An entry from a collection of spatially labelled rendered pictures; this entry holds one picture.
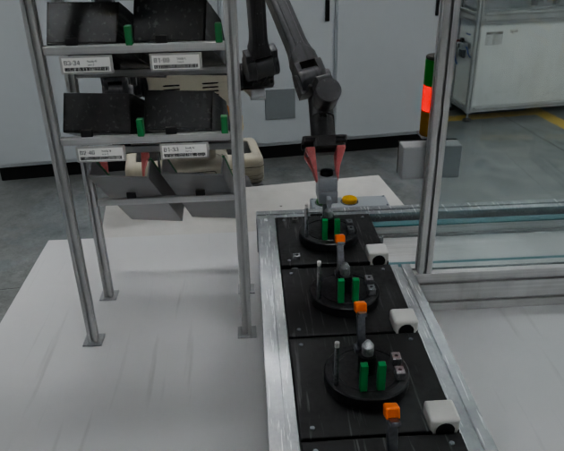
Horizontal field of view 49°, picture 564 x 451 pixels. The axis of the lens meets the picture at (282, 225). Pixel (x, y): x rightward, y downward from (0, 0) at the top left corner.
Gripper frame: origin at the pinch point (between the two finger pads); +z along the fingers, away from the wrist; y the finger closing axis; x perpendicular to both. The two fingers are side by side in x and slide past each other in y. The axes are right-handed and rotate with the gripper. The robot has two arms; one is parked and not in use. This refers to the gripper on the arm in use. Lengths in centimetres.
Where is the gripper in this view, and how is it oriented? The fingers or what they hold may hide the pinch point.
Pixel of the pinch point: (326, 177)
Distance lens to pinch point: 141.3
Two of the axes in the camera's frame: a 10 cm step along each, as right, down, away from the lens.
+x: -0.3, 2.2, 9.8
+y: 10.0, -0.5, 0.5
